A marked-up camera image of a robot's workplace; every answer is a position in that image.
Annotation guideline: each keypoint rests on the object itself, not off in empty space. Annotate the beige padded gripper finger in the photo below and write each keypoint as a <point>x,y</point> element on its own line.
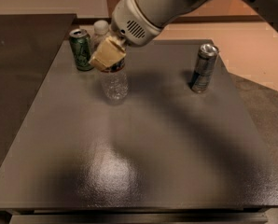
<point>110,51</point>

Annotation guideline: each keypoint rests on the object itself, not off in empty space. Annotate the silver blue energy drink can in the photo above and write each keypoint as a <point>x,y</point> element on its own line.
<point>204,68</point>

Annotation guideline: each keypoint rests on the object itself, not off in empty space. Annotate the green soda can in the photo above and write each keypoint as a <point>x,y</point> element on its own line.
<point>79,40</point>

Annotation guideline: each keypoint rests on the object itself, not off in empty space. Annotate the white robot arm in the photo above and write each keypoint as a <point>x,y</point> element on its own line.
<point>163,12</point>

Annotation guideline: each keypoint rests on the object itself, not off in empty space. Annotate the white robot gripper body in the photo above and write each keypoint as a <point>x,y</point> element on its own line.
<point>129,21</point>

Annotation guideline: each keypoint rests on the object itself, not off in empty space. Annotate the clear plastic water bottle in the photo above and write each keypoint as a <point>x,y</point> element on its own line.
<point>114,79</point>

